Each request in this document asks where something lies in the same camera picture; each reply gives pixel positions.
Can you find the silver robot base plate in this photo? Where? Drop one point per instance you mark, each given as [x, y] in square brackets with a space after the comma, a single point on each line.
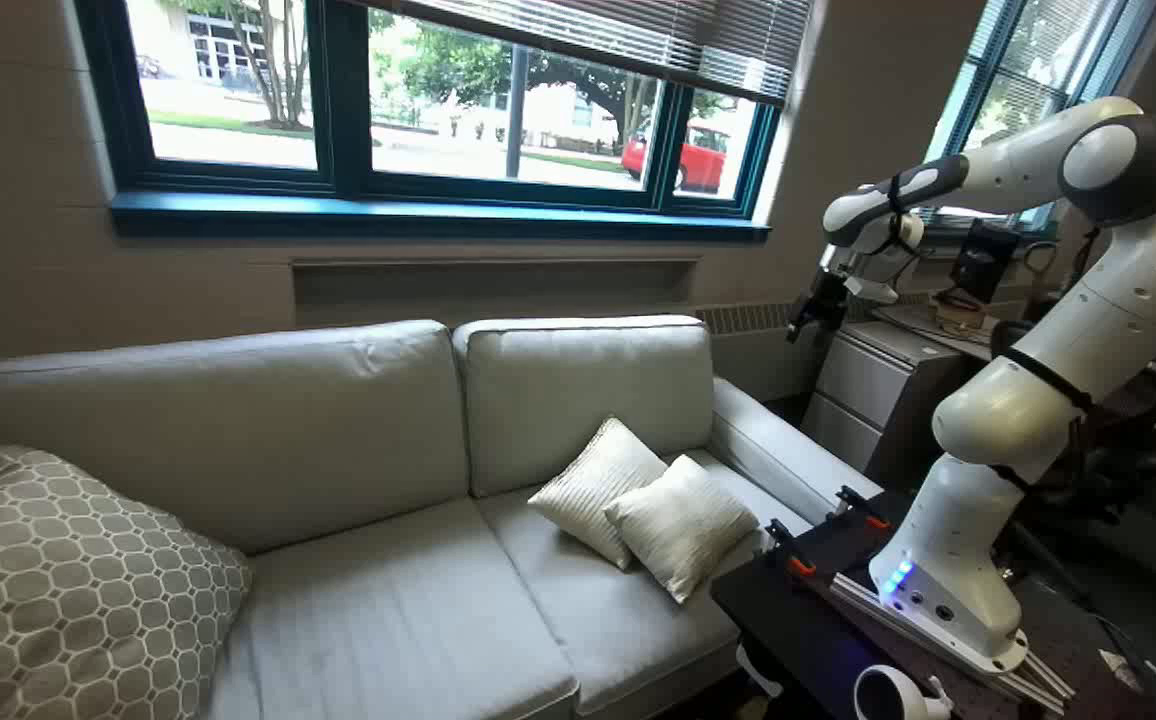
[1022, 675]

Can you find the grey fabric sofa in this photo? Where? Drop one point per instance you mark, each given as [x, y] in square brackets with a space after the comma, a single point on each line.
[779, 457]

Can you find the white VR controller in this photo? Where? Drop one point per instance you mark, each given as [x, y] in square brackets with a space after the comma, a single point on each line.
[939, 700]

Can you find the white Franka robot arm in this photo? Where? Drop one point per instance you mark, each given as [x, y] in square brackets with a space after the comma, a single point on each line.
[1136, 304]

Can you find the black electronics box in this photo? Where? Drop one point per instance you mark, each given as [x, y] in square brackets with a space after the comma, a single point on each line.
[980, 263]

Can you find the blue framed narrow window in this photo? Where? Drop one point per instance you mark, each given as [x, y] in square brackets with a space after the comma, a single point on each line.
[1049, 63]

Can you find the lattice patterned pillow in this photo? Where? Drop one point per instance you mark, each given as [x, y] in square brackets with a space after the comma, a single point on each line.
[57, 601]

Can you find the grey window blinds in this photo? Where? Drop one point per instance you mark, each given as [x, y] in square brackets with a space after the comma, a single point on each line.
[681, 42]

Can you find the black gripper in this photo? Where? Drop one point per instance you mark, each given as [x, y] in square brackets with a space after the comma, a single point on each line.
[816, 304]

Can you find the black orange clamp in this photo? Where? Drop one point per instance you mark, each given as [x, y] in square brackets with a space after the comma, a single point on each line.
[868, 512]
[796, 556]

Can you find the blue framed wide window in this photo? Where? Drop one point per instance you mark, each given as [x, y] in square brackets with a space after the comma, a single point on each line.
[336, 95]

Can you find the black robot table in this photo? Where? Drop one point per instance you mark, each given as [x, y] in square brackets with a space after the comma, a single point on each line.
[801, 624]

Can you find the grey metal cabinet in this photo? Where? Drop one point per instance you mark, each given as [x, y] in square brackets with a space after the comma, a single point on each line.
[877, 387]

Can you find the cream striped pillow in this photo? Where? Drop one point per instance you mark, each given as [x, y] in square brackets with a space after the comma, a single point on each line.
[585, 485]
[681, 524]

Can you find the red car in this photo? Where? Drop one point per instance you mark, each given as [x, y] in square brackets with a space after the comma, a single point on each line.
[702, 161]

